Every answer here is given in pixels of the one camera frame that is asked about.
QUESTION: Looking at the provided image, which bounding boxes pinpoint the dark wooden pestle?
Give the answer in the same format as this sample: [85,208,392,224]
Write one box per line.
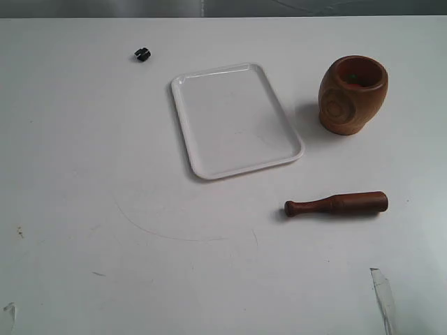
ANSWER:
[284,191,388,217]

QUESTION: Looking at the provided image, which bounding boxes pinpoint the wooden mortar cup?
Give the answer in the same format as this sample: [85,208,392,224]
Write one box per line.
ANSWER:
[318,55,388,135]

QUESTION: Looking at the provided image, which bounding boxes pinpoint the small green object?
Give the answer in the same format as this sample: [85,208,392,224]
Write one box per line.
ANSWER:
[344,73,364,87]

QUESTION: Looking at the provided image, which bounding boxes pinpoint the white rectangular plastic tray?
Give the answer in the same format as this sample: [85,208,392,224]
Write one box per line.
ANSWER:
[170,63,305,181]

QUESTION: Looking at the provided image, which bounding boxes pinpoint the small black plastic clip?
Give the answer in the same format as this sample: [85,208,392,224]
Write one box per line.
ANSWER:
[134,47,152,62]

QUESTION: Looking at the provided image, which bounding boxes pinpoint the clear tape strip right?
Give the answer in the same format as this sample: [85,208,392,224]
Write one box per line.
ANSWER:
[370,268,400,335]

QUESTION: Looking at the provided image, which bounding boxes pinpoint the clear tape strip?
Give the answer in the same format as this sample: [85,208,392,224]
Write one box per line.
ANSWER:
[370,268,400,335]
[1,302,16,335]

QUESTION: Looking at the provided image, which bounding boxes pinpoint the clear tape strip left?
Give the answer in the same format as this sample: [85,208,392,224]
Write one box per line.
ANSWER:
[1,302,16,335]

